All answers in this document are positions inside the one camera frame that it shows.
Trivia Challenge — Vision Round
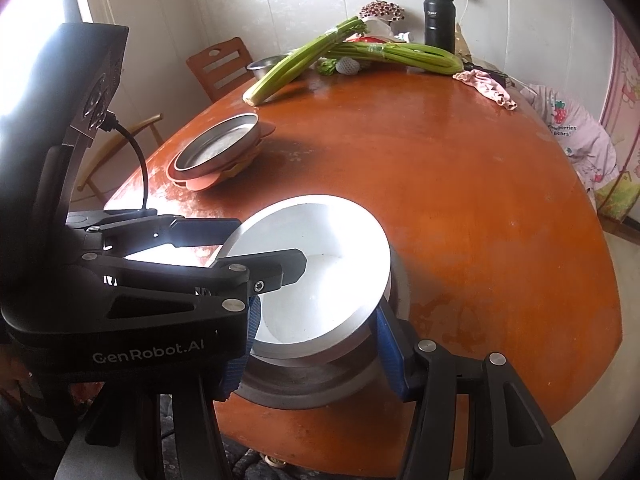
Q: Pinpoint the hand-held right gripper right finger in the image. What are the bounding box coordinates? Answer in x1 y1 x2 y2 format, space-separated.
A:
375 301 576 480

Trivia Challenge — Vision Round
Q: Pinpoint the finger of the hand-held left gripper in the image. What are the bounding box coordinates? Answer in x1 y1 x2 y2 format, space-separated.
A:
66 208 242 261
102 248 308 326

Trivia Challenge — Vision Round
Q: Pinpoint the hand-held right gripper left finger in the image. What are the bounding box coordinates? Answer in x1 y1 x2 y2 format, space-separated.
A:
52 299 262 480

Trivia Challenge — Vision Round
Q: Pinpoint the tall red paper noodle bowl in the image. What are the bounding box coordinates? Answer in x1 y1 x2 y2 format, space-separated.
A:
215 194 392 348

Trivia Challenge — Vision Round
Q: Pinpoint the large steel bowl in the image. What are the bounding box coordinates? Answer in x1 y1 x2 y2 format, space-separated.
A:
234 255 414 409

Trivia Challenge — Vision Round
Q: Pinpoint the yellow leaf-shaped plate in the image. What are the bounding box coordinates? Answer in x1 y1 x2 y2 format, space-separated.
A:
222 152 258 178

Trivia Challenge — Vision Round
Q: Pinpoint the shallow steel plate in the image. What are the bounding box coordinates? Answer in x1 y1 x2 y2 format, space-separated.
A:
172 112 261 172

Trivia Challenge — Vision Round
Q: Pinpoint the light bentwood chair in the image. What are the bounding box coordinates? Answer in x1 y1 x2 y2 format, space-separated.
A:
75 112 166 196

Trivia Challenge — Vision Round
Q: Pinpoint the brown slatted wooden chair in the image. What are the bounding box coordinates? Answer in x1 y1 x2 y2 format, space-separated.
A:
186 36 256 103

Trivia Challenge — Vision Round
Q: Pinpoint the small steel bowl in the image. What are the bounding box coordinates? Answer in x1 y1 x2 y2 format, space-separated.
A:
246 54 291 81

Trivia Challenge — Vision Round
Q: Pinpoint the celery bunch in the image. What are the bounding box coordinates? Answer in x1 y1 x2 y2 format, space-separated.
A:
242 16 363 107
325 41 465 77

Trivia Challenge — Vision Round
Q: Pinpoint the window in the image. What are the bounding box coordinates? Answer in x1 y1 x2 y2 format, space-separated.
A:
0 0 93 126

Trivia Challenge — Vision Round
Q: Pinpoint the white plastic bag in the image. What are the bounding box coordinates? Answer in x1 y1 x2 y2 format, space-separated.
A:
365 16 401 36

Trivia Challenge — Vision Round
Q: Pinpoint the pink cloth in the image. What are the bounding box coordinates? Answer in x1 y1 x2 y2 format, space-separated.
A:
452 70 518 112

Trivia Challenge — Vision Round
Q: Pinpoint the dried flower bouquet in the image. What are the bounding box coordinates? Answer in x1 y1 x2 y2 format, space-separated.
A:
360 1 405 23

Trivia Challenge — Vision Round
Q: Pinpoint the pink strawberry print jacket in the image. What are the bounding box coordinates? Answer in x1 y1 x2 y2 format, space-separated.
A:
520 82 621 191

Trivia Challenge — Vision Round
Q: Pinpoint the black slender tool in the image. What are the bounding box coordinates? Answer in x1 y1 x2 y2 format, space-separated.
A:
462 60 508 78

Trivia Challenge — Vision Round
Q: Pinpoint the black thermos bottle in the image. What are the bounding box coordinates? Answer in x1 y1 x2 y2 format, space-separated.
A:
424 0 456 53

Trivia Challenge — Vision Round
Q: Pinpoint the pink cartoon wardrobe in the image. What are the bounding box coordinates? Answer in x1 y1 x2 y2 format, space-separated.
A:
597 15 640 223

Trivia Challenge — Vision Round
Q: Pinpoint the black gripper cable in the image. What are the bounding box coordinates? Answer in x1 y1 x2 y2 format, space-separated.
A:
102 112 149 211

